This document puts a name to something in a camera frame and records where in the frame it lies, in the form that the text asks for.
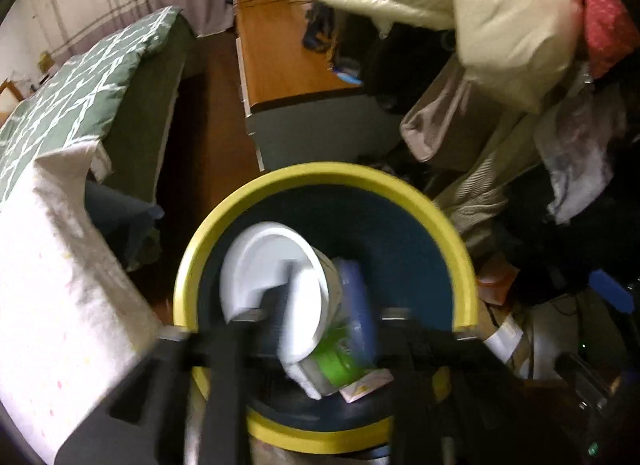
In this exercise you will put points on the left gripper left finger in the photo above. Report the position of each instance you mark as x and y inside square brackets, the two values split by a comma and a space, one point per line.
[187, 378]

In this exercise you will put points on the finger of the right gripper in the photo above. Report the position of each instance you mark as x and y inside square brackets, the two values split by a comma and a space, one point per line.
[611, 291]

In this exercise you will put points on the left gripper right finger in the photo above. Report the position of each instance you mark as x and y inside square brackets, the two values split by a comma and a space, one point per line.
[451, 398]

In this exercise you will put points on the pink milk carton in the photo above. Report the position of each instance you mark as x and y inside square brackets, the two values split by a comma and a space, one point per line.
[363, 387]

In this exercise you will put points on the white green bottle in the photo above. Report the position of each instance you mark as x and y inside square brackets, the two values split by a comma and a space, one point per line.
[348, 344]

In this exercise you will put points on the yellow rimmed blue trash bin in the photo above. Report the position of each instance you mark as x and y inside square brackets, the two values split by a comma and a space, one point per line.
[409, 253]

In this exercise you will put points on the white dotted table cloth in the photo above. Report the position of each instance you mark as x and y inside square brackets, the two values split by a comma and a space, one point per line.
[72, 323]

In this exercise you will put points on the beige hanging bag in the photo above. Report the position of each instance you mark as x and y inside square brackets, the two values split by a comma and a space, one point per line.
[452, 121]

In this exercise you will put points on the red dotted garment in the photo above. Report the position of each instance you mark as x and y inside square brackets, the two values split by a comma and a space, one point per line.
[610, 34]

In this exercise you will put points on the cream puffer jacket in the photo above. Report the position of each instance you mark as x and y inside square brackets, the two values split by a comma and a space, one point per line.
[450, 15]

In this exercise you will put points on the green checked duvet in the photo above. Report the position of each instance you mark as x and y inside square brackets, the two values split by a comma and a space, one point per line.
[81, 100]

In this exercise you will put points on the tissue box on far nightstand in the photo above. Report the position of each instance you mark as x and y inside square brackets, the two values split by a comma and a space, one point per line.
[45, 62]

